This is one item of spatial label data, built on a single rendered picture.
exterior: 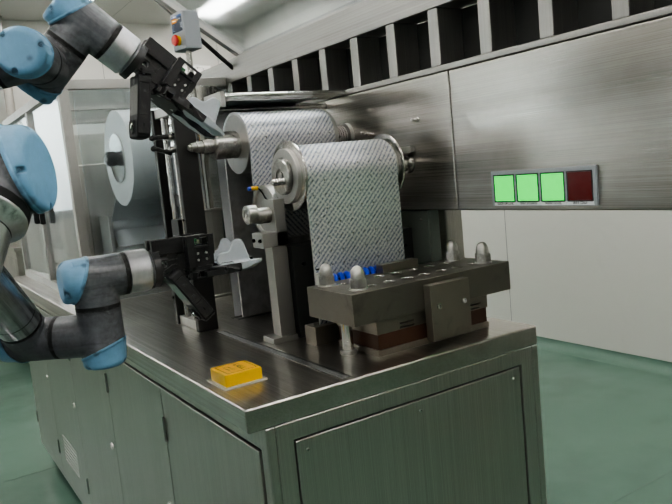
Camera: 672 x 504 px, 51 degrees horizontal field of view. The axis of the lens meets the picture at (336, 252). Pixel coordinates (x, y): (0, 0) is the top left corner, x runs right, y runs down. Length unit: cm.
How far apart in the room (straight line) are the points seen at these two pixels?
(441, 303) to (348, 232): 26
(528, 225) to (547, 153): 322
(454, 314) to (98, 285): 66
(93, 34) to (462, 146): 75
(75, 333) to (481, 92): 90
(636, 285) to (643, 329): 24
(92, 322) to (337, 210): 54
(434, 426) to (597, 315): 308
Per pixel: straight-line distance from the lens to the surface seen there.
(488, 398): 143
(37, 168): 98
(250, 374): 125
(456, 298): 138
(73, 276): 123
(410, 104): 165
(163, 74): 135
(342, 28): 188
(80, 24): 131
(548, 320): 460
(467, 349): 136
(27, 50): 117
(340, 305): 129
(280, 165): 146
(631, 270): 416
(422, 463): 135
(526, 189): 139
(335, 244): 146
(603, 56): 129
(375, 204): 152
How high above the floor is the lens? 126
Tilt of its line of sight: 7 degrees down
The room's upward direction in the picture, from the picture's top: 6 degrees counter-clockwise
